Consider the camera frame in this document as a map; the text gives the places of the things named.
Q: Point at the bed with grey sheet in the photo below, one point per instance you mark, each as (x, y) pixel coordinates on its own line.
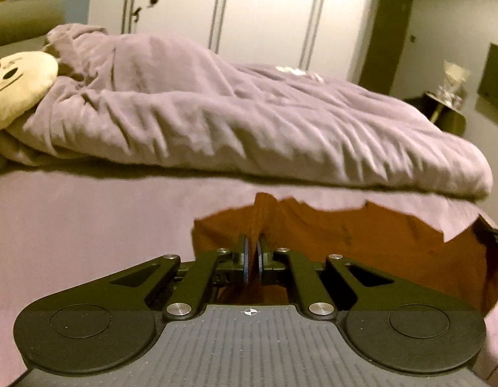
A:
(91, 217)

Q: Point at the yellow plush face pillow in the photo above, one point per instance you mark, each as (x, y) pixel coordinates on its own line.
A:
(15, 84)

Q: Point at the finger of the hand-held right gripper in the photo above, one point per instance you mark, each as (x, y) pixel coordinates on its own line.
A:
(495, 234)

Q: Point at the small white cloth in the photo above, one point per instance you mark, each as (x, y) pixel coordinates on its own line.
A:
(297, 72)

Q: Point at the dark wall television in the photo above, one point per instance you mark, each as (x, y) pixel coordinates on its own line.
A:
(495, 76)

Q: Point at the grey crumpled duvet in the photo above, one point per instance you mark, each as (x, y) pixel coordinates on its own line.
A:
(233, 121)

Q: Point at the gold side table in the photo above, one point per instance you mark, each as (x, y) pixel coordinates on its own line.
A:
(444, 113)

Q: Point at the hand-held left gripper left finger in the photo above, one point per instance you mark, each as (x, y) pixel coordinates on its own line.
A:
(245, 260)

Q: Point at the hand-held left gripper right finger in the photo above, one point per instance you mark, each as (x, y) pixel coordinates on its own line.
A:
(258, 264)

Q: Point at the clear glass vase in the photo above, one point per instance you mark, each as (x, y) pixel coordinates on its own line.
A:
(454, 80)

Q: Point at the white wardrobe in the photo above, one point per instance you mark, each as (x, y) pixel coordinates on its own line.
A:
(253, 12)

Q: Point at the brown knit cardigan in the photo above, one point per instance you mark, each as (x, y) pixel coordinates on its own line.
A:
(374, 250)

